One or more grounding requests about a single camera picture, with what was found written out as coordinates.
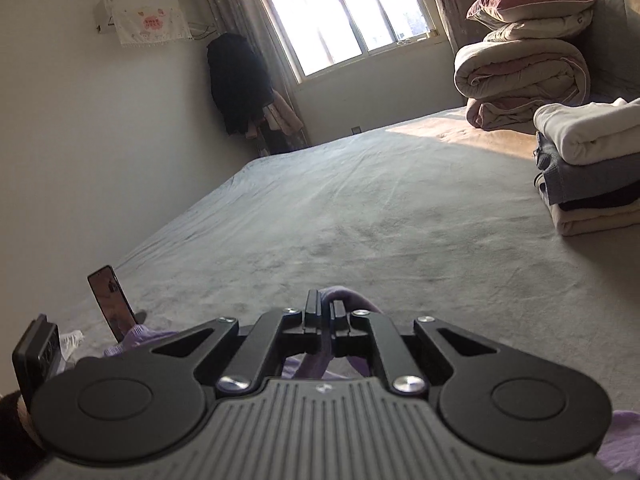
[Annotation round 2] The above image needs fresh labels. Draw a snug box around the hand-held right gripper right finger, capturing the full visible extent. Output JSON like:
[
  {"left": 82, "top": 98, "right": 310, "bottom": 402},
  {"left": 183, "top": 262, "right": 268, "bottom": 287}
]
[{"left": 330, "top": 300, "right": 501, "bottom": 396}]

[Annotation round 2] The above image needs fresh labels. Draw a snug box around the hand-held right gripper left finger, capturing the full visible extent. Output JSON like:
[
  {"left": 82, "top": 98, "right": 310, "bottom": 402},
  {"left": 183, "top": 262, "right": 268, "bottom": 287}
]
[{"left": 150, "top": 290, "right": 325, "bottom": 393}]

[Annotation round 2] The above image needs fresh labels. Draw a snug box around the purple long-sleeved shirt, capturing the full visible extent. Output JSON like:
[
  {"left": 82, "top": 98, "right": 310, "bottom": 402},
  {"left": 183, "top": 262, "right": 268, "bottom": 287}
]
[{"left": 104, "top": 284, "right": 640, "bottom": 477}]

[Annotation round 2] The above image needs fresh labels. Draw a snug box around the smartphone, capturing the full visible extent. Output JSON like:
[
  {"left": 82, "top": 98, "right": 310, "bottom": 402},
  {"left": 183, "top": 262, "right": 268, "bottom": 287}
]
[{"left": 87, "top": 265, "right": 137, "bottom": 345}]

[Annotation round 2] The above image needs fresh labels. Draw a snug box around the bed with grey sheet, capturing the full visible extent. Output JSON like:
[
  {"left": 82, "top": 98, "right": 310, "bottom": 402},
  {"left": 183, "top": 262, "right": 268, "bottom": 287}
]
[{"left": 50, "top": 105, "right": 640, "bottom": 426}]

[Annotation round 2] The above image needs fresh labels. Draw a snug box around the pink hanging garment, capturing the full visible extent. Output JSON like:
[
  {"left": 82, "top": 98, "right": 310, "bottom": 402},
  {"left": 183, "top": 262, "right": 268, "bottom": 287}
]
[{"left": 260, "top": 89, "right": 305, "bottom": 137}]

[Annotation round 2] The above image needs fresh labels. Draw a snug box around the dark hanging coat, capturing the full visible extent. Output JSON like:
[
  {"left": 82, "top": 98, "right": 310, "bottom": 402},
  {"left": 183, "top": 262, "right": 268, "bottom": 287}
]
[{"left": 206, "top": 32, "right": 275, "bottom": 137}]

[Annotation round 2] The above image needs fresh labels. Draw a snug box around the folded grey knit sweater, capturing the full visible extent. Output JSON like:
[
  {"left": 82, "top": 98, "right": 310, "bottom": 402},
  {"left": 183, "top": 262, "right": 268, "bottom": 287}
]
[{"left": 532, "top": 131, "right": 640, "bottom": 206}]

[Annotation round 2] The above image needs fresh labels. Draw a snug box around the folded black garment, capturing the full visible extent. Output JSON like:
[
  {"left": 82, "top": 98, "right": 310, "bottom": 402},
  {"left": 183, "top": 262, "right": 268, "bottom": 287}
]
[{"left": 552, "top": 192, "right": 640, "bottom": 213}]

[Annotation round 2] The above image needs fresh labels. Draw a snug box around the folded beige pink quilt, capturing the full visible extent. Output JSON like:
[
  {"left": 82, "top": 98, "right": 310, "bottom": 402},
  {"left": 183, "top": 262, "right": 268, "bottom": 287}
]
[{"left": 453, "top": 37, "right": 593, "bottom": 131}]

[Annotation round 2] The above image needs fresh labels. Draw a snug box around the window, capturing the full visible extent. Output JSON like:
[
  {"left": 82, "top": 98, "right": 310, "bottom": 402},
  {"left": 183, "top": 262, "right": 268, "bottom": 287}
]
[{"left": 252, "top": 0, "right": 441, "bottom": 85}]

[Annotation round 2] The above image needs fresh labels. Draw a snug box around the folded white garment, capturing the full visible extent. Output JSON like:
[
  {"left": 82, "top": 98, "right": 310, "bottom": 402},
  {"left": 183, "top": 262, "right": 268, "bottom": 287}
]
[{"left": 533, "top": 97, "right": 640, "bottom": 165}]

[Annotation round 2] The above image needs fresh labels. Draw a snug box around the floral beige curtain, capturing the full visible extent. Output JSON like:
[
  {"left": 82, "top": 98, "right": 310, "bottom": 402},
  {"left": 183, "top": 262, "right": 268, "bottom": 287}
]
[
  {"left": 422, "top": 0, "right": 501, "bottom": 56},
  {"left": 197, "top": 0, "right": 312, "bottom": 148}
]

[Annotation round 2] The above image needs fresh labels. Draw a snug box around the pink beige pillow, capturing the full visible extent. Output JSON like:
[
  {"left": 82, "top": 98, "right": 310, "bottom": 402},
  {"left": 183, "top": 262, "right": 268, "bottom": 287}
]
[{"left": 466, "top": 0, "right": 598, "bottom": 43}]

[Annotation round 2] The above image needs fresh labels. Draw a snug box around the quilted beige headboard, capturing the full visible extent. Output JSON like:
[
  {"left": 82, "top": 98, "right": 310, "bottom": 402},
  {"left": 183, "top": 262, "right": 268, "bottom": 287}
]
[{"left": 532, "top": 0, "right": 640, "bottom": 106}]

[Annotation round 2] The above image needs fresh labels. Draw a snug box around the covered wall air conditioner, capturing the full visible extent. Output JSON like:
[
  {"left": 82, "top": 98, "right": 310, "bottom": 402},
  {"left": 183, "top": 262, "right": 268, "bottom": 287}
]
[{"left": 95, "top": 0, "right": 197, "bottom": 51}]

